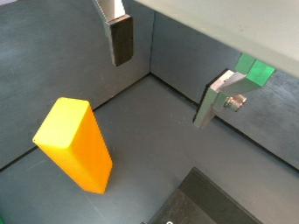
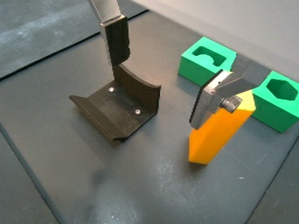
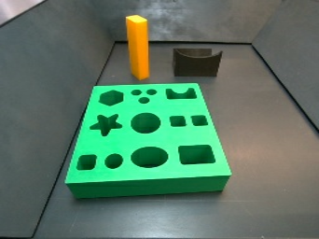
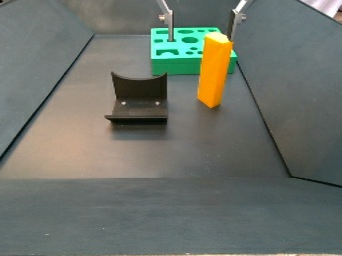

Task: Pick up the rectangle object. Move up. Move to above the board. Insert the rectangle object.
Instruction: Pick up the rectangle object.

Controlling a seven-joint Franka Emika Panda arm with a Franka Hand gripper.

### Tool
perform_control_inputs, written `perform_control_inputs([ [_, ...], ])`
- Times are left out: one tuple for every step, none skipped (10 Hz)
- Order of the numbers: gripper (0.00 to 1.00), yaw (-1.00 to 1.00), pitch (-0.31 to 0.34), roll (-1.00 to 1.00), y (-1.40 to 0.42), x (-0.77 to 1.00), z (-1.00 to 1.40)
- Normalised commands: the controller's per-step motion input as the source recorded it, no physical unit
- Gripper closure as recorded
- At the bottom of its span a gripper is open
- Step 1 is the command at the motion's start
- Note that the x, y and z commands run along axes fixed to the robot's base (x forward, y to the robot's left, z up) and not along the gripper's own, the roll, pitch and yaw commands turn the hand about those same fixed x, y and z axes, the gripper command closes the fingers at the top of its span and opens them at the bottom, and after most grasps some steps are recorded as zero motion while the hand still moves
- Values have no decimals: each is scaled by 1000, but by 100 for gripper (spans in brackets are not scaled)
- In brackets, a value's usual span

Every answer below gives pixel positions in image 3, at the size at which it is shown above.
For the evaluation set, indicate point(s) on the black curved block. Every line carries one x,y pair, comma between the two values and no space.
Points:
195,62

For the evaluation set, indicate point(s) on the green foam shape board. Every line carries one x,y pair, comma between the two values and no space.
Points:
147,142

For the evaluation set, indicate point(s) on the orange rectangular block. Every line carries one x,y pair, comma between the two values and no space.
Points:
136,26

